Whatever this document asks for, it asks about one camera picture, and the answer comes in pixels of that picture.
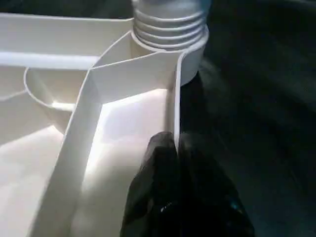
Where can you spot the white plastic table leg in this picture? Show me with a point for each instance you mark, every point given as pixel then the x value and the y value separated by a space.
pixel 170 22

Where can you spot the black work mat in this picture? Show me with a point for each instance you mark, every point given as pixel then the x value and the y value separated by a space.
pixel 256 123

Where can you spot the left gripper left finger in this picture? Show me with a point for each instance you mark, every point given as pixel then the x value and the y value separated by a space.
pixel 152 197

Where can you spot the white plastic table top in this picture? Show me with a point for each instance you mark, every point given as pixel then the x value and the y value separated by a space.
pixel 89 123

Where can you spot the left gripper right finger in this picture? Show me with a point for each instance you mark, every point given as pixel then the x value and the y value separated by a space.
pixel 210 197

